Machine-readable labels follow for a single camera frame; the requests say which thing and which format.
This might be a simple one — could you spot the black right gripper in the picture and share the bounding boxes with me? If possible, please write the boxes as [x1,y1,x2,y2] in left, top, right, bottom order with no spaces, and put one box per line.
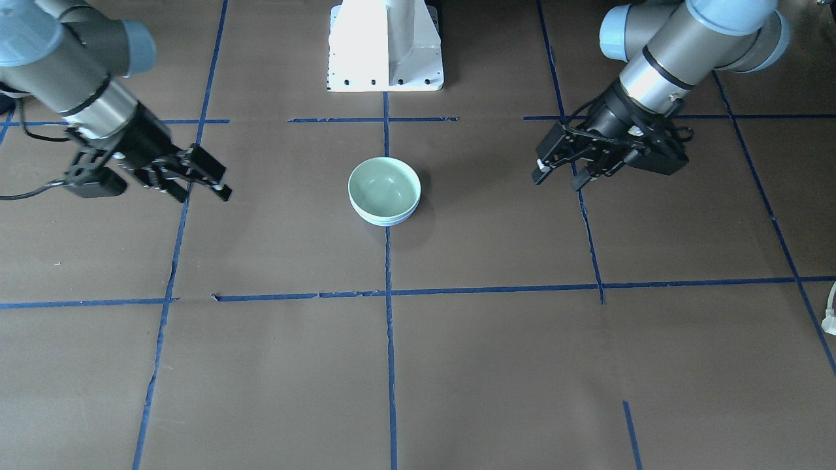
[65,108,233,203]

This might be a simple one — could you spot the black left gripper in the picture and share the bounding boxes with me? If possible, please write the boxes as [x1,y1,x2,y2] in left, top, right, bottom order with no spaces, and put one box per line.
[532,82,694,191]

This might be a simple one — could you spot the green bowl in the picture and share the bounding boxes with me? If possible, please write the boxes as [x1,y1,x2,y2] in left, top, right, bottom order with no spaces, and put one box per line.
[347,157,421,216]

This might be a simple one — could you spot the blue bowl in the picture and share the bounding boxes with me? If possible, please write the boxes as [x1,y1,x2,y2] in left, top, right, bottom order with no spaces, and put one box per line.
[353,206,417,227]

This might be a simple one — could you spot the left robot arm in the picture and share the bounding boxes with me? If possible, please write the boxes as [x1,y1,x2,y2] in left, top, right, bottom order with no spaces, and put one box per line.
[532,1,792,191]

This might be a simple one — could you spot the white pedestal column with base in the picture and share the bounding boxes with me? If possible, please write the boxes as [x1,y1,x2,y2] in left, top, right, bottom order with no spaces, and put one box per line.
[327,1,445,93]

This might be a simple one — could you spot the white power plug with cable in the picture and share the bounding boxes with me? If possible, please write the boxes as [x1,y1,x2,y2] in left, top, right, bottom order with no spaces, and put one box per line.
[820,282,836,336]

